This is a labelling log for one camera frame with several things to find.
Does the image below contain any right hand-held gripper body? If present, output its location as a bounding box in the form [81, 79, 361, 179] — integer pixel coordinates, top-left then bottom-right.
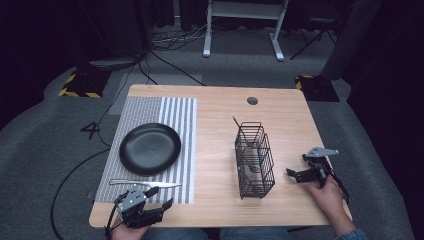
[304, 146, 340, 189]

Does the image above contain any grey slanted post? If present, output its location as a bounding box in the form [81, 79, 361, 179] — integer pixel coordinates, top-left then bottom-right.
[320, 0, 383, 81]

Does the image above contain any person's right hand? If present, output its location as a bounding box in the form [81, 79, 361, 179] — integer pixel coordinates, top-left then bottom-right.
[304, 175, 345, 216]

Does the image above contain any white desk frame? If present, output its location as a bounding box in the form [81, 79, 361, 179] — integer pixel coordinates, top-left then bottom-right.
[202, 0, 290, 62]

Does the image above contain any right hand-held gripper cable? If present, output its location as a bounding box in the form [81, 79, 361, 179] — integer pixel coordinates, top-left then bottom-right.
[328, 166, 352, 205]

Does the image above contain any grey striped placemat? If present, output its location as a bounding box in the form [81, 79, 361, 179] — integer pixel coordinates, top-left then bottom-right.
[94, 95, 198, 205]

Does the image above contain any hand-held gripper cable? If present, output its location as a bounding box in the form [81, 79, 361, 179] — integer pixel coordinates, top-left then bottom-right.
[104, 202, 122, 239]
[328, 166, 352, 205]

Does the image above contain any black wire cutlery basket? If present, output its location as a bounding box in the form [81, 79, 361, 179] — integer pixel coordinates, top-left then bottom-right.
[233, 121, 277, 201]

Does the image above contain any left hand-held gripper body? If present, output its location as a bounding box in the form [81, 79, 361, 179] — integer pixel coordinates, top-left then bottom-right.
[114, 184, 165, 230]

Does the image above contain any black tripod stand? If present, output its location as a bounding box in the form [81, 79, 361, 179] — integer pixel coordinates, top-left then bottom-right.
[289, 16, 338, 61]

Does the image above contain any silver table knife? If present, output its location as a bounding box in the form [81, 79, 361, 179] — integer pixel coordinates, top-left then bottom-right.
[109, 178, 183, 190]

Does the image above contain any tan item in basket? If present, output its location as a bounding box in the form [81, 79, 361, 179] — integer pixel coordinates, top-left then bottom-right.
[241, 147, 265, 188]

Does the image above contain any black floor cable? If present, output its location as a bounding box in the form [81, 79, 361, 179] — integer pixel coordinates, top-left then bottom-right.
[49, 49, 149, 240]

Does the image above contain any left hand-held gripper cable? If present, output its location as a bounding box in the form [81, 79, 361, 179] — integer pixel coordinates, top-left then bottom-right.
[104, 202, 122, 239]

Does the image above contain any black round plate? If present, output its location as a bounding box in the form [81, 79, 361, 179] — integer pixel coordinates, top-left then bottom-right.
[118, 122, 182, 177]

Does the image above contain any person's left hand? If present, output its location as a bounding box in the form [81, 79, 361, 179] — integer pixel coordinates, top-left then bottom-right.
[110, 221, 150, 240]

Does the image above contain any black yellow striped base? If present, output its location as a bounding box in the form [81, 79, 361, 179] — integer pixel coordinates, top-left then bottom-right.
[294, 74, 341, 103]
[58, 67, 112, 99]

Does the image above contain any bundle of floor cables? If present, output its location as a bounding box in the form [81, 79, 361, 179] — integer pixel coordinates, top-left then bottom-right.
[146, 16, 221, 87]

